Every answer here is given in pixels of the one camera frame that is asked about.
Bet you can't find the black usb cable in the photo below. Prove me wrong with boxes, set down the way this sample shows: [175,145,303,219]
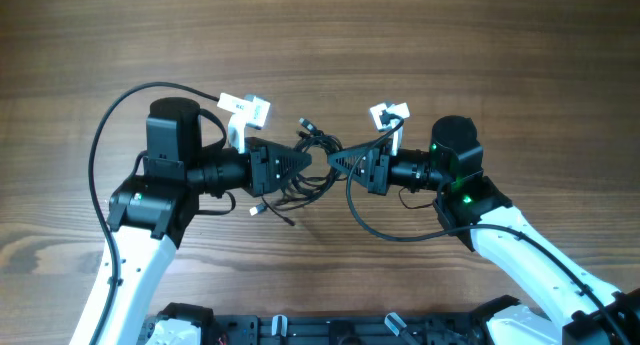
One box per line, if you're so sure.
[249,117,351,227]

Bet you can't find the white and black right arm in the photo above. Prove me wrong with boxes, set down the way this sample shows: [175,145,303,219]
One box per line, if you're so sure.
[328,113,639,344]

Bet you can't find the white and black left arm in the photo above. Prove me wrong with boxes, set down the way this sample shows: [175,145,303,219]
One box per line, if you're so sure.
[71,93,312,344]

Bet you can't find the black right camera cable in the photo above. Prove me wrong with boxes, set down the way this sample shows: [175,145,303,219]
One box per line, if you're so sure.
[344,115,631,345]

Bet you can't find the black camera cable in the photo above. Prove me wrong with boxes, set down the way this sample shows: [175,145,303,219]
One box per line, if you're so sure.
[344,115,631,345]
[87,81,221,345]

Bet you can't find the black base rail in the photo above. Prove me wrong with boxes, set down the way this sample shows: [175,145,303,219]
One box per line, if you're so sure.
[216,312,493,345]

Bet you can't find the black left camera cable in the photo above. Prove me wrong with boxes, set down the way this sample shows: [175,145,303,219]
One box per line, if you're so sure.
[87,81,221,345]

